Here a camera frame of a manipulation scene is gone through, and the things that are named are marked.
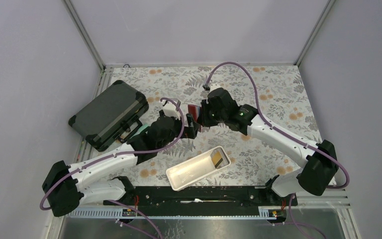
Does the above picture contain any red card holder wallet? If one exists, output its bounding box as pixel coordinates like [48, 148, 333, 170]
[188, 104, 201, 122]

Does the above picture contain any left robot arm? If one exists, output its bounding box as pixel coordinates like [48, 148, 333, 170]
[40, 114, 200, 217]

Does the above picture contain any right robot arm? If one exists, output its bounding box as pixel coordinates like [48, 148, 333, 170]
[197, 88, 338, 205]

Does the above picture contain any gold credit card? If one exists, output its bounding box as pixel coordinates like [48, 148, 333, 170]
[210, 151, 229, 169]

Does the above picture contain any mint green tube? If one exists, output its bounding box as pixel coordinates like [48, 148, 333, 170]
[124, 123, 149, 142]

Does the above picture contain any white plastic tray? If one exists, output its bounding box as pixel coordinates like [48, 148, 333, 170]
[166, 146, 232, 191]

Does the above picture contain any floral table mat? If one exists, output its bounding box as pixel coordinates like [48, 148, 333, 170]
[89, 65, 337, 187]

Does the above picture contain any black hard case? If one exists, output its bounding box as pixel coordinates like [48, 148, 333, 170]
[68, 80, 149, 152]

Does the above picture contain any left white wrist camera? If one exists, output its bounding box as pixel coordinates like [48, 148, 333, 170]
[161, 99, 181, 119]

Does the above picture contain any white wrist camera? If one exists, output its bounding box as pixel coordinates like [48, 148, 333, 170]
[161, 99, 181, 119]
[202, 83, 222, 94]

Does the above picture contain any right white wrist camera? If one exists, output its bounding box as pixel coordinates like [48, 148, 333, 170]
[202, 83, 222, 94]

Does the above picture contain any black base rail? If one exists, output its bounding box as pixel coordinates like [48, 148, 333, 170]
[69, 185, 347, 221]

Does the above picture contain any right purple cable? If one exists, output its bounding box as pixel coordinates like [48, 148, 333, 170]
[204, 61, 351, 239]

